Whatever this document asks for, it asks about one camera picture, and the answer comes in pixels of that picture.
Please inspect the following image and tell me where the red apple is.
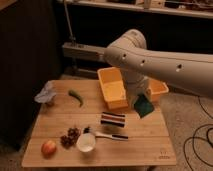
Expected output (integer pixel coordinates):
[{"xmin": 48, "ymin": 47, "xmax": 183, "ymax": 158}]
[{"xmin": 41, "ymin": 140, "xmax": 56, "ymax": 156}]

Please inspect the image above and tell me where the yellow plastic tray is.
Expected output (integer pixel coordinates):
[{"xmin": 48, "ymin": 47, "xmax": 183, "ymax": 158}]
[{"xmin": 97, "ymin": 67, "xmax": 169, "ymax": 109}]

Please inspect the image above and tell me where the black cable on floor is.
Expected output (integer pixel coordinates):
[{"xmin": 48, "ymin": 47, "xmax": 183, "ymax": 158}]
[{"xmin": 183, "ymin": 96, "xmax": 213, "ymax": 171}]

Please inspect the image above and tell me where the white bowl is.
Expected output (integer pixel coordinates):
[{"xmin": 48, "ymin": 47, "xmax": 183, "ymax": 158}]
[{"xmin": 76, "ymin": 133, "xmax": 96, "ymax": 153}]

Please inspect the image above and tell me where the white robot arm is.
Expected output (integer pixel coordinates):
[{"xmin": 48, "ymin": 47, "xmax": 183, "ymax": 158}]
[{"xmin": 104, "ymin": 29, "xmax": 213, "ymax": 99}]

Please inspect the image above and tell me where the striped handle spoon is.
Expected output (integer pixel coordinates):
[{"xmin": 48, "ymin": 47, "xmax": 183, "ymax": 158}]
[{"xmin": 83, "ymin": 127, "xmax": 129, "ymax": 140}]

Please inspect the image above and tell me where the green sponge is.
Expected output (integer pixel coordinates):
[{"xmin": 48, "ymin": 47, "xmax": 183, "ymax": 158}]
[{"xmin": 134, "ymin": 94, "xmax": 154, "ymax": 118}]

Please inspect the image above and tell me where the crumpled grey cloth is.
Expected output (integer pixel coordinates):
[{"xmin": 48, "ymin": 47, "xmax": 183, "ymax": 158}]
[{"xmin": 34, "ymin": 81, "xmax": 56, "ymax": 105}]

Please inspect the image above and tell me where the green chili pepper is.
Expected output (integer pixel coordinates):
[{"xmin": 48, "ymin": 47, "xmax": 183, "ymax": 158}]
[{"xmin": 68, "ymin": 90, "xmax": 83, "ymax": 107}]

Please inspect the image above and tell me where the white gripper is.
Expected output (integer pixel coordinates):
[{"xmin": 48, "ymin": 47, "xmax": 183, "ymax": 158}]
[{"xmin": 125, "ymin": 78, "xmax": 149, "ymax": 105}]

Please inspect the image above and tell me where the metal pole stand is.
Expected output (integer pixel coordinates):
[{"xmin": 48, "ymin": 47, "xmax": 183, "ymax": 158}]
[{"xmin": 63, "ymin": 0, "xmax": 77, "ymax": 46}]

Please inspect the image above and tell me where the metal shelf rail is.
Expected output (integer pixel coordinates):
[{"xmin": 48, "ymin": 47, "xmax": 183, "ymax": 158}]
[{"xmin": 62, "ymin": 42, "xmax": 105, "ymax": 62}]

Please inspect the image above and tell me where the upper shelf board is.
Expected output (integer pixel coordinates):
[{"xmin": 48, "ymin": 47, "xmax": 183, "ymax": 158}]
[{"xmin": 56, "ymin": 0, "xmax": 213, "ymax": 19}]

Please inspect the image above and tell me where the bunch of dark grapes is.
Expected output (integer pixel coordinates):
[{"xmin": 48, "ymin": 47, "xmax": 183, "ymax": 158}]
[{"xmin": 60, "ymin": 127, "xmax": 80, "ymax": 148}]

